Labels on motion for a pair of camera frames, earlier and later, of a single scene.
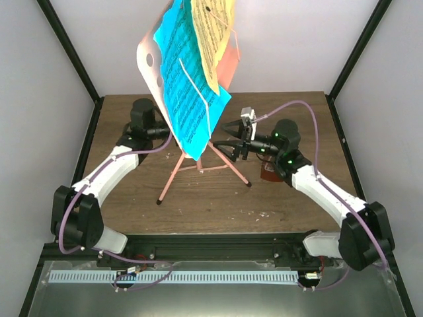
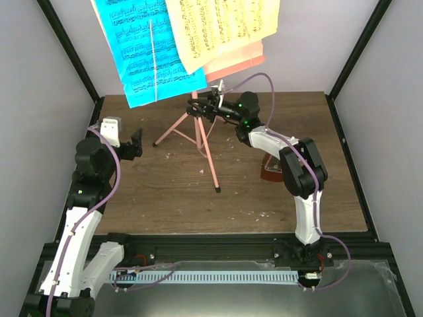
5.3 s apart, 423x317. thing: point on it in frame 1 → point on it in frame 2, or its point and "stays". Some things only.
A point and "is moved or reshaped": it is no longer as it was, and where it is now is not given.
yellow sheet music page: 213,20 is moved or reshaped
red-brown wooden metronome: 269,171 stays
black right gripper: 244,144 → 211,111
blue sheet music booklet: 195,106 → 144,45
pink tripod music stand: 150,51 → 190,129
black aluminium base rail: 259,247 stays
